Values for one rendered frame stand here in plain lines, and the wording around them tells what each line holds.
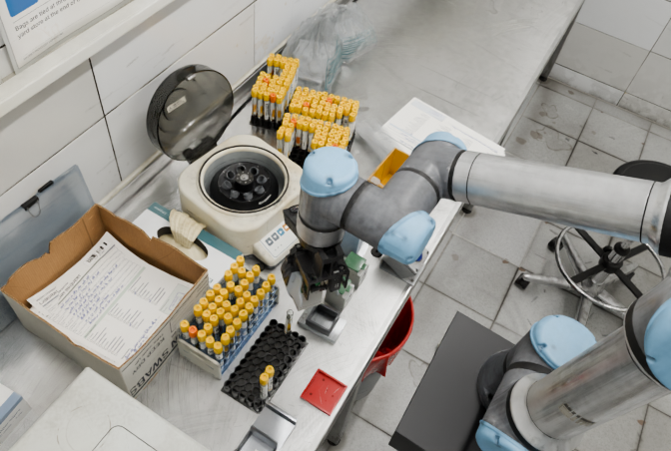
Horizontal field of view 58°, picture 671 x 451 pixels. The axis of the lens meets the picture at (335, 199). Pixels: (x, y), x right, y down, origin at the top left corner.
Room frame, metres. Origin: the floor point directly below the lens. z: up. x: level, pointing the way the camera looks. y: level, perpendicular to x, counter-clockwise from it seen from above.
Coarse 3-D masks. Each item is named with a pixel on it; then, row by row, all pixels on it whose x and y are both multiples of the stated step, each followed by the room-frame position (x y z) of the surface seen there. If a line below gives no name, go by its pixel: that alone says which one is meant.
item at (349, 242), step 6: (348, 234) 0.77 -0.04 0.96; (342, 240) 0.78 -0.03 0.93; (348, 240) 0.77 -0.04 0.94; (354, 240) 0.77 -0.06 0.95; (360, 240) 0.79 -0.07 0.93; (342, 246) 0.78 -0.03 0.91; (348, 246) 0.77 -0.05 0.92; (354, 246) 0.77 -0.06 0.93; (360, 246) 0.80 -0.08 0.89; (366, 246) 0.81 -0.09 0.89; (348, 252) 0.77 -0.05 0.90; (354, 252) 0.77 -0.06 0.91; (360, 252) 0.79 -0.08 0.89
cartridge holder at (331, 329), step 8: (320, 304) 0.62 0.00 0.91; (304, 312) 0.61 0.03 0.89; (312, 312) 0.60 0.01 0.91; (320, 312) 0.62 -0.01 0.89; (328, 312) 0.62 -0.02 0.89; (336, 312) 0.61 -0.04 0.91; (304, 320) 0.59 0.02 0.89; (312, 320) 0.58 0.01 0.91; (320, 320) 0.60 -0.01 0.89; (328, 320) 0.60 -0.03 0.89; (336, 320) 0.60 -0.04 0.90; (344, 320) 0.61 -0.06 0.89; (312, 328) 0.58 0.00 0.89; (320, 328) 0.57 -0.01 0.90; (328, 328) 0.58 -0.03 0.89; (336, 328) 0.59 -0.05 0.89; (328, 336) 0.56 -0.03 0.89; (336, 336) 0.57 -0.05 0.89
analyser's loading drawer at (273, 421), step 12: (264, 408) 0.39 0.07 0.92; (276, 408) 0.39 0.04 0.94; (264, 420) 0.37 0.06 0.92; (276, 420) 0.37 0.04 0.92; (288, 420) 0.37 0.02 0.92; (252, 432) 0.34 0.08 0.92; (264, 432) 0.35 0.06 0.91; (276, 432) 0.35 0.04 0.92; (288, 432) 0.35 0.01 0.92; (240, 444) 0.32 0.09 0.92; (252, 444) 0.32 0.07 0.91; (264, 444) 0.33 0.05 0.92; (276, 444) 0.32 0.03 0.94
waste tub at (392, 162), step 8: (392, 152) 1.04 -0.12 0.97; (400, 152) 1.04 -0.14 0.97; (384, 160) 1.00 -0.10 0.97; (392, 160) 1.04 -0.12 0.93; (400, 160) 1.04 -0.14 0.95; (376, 168) 0.97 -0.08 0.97; (384, 168) 1.01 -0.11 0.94; (392, 168) 1.04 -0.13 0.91; (376, 176) 0.97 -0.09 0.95; (384, 176) 1.02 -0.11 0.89; (384, 184) 1.01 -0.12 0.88
